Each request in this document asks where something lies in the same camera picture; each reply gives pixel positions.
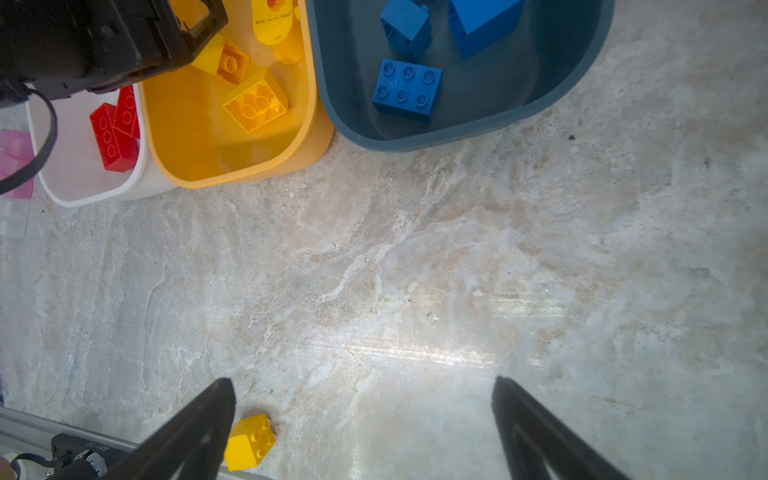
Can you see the blue lego brick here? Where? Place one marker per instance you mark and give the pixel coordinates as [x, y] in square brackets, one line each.
[407, 27]
[476, 24]
[407, 89]

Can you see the yellow lego brick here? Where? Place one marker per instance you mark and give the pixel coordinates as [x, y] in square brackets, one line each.
[250, 440]
[224, 60]
[257, 101]

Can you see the yellow duck lego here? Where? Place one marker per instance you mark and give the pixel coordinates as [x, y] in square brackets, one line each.
[276, 24]

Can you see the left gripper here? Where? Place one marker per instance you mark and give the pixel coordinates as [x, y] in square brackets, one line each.
[60, 48]

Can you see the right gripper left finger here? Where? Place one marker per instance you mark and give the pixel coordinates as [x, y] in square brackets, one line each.
[189, 446]

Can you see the long red lego brick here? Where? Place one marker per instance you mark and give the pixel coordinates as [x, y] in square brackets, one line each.
[119, 152]

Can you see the yellow plastic container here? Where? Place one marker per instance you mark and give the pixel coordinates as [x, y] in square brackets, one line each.
[197, 144]

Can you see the dark teal plastic container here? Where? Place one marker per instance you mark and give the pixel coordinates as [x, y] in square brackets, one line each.
[518, 76]

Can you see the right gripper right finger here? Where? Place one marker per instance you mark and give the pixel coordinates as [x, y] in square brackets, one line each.
[537, 445]

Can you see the white plastic container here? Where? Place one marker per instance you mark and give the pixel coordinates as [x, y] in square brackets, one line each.
[74, 176]

